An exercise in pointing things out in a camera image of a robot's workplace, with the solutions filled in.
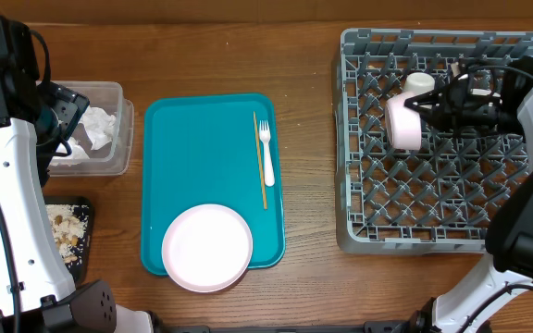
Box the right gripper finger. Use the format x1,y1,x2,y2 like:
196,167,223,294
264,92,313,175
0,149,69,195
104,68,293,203
404,88,446,109
404,103,447,130

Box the white plastic cup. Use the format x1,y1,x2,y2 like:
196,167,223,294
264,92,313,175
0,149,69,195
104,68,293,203
403,72,435,95

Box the white bowl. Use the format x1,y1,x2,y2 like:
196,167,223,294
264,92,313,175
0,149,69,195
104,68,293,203
469,88,501,98

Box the pink bowl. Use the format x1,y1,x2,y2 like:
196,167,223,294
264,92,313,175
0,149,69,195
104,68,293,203
384,92,422,151

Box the white napkin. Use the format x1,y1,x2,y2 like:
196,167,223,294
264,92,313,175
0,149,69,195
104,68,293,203
51,106,117,166

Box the rice and peanut scraps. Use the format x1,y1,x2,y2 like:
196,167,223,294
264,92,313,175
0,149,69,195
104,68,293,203
46,204,89,267

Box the wooden chopstick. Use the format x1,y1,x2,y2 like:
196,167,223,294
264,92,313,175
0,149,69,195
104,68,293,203
253,112,267,210

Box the pink plate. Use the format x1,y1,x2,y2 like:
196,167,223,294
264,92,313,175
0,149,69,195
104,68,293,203
161,204,254,293

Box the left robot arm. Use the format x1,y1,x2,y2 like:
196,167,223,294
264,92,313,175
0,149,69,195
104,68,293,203
0,17,163,333

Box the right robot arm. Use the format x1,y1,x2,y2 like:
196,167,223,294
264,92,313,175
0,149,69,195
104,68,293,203
394,56,533,332

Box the grey dishwasher rack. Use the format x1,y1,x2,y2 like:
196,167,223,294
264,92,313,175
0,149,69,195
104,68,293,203
332,28,533,255

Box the black waste tray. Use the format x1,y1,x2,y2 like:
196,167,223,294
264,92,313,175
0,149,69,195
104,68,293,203
44,196,94,285

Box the clear plastic bin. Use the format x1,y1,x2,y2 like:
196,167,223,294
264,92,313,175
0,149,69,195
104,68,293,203
49,81,134,177

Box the teal plastic tray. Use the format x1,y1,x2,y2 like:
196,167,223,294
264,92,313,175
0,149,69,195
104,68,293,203
141,92,286,276

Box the white plastic fork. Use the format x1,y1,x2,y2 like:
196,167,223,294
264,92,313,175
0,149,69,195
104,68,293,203
259,120,275,187

